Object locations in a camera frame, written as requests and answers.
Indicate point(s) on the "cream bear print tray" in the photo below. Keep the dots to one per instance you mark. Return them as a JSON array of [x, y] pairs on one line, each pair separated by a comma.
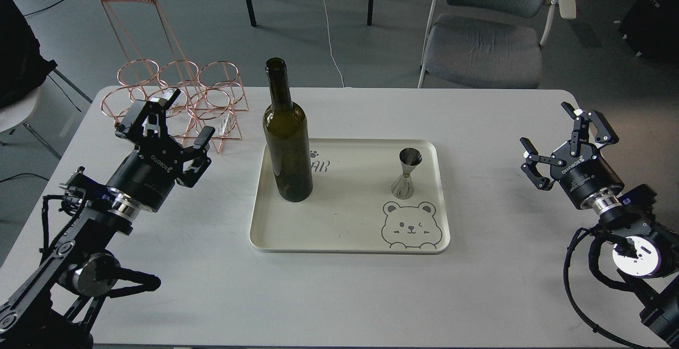
[[351, 208]]

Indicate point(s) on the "steel double jigger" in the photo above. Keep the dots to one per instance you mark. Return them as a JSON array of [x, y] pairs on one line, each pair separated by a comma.
[[403, 187]]

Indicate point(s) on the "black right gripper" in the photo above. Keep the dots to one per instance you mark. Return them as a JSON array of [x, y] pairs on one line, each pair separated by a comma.
[[586, 171]]

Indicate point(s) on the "black equipment case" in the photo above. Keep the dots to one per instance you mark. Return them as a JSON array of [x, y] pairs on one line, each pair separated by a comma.
[[650, 28]]

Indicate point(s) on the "dark green wine bottle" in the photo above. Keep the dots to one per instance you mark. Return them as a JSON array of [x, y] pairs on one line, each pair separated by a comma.
[[286, 133]]

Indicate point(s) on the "grey office chair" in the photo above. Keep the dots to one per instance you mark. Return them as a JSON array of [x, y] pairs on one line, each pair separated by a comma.
[[488, 54]]

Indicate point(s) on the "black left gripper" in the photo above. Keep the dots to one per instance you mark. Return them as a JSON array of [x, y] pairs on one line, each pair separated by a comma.
[[148, 173]]

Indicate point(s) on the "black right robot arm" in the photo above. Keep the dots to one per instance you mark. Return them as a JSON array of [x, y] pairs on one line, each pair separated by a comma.
[[629, 246]]

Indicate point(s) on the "copper wire bottle rack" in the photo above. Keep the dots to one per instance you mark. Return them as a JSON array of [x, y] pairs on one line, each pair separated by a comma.
[[210, 95]]

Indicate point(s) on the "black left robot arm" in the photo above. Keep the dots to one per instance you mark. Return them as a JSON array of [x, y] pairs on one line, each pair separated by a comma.
[[58, 304]]

